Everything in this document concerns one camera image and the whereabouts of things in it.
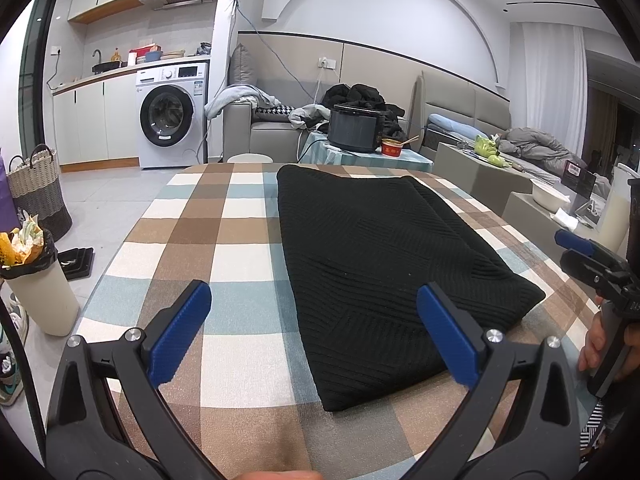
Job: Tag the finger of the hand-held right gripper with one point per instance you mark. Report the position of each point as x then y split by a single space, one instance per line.
587 270
575 242

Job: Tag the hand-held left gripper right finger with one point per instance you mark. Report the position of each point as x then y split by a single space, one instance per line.
447 332

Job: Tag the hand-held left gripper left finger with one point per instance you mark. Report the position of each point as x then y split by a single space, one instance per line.
180 330

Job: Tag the black knit sweater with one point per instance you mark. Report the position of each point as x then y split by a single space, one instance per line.
380 260

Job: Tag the pile of black clothes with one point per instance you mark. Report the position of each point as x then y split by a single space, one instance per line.
360 94

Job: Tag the person's right hand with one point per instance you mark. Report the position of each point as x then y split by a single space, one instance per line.
592 345

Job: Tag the person's left hand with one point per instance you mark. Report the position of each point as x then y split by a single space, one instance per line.
280 476

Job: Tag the white tall container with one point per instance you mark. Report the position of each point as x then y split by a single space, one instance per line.
615 210

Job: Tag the white basin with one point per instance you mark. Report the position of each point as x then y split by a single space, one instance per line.
547 197

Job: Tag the beige low cabinet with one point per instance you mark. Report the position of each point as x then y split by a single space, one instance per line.
525 215

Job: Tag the black box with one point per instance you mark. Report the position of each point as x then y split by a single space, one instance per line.
577 177

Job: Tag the black white striped cloth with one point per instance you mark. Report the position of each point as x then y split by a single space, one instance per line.
592 427

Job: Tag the checkered tablecloth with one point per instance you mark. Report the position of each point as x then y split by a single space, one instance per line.
225 240

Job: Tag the grey duvet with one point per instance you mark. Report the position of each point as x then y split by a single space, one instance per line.
535 145

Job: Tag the beige low bench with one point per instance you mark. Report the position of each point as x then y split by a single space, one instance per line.
475 180

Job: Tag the black tray stack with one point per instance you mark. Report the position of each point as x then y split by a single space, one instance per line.
76 262

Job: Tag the green plush toy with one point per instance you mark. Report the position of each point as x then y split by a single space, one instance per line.
487 149

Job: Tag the white trash bin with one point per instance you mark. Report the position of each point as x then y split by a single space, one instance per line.
45 300

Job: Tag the white curtain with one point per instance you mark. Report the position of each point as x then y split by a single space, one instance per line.
552 80

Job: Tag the white green sneaker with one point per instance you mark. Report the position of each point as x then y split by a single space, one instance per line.
15 322

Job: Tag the blue pillow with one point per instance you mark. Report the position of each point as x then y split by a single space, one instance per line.
447 125

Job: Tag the teal grey sneaker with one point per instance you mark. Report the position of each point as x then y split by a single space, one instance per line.
11 380

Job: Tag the round white stool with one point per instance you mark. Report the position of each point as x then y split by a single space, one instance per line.
250 158

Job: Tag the bed with padded headboard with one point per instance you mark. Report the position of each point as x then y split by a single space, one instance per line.
450 97

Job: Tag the red noodle bowl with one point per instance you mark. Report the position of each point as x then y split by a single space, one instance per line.
392 149

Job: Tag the woven laundry basket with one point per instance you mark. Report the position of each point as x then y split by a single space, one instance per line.
40 195

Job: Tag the teal striped side table cloth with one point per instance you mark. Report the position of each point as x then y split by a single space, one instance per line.
350 157

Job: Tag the grey sofa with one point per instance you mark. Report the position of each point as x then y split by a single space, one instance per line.
265 137

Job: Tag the white washing machine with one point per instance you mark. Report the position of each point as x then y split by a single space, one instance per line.
167 115

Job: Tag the purple bag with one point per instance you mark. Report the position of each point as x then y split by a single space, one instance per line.
7 200

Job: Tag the black air fryer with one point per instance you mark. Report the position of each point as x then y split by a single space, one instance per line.
352 130

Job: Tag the white kitchen base cabinet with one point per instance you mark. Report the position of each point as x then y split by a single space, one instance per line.
95 120

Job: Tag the houndstooth cushion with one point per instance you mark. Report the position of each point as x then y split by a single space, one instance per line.
272 111

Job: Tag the light grey blanket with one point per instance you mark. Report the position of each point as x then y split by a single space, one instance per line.
235 97

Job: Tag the grey hoodie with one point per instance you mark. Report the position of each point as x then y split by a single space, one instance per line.
307 115

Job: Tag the grey sofa cushion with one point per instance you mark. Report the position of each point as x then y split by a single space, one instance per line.
242 65

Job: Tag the black sink basin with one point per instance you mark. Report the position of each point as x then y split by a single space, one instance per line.
106 66

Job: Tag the red kitchen box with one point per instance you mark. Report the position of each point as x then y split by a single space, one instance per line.
145 55

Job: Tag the black faucet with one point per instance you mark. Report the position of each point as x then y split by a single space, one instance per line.
97 55

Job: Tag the dark glass door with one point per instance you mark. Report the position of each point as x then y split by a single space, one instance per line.
35 70

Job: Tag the white wall socket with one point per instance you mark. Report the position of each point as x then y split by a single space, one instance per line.
326 63

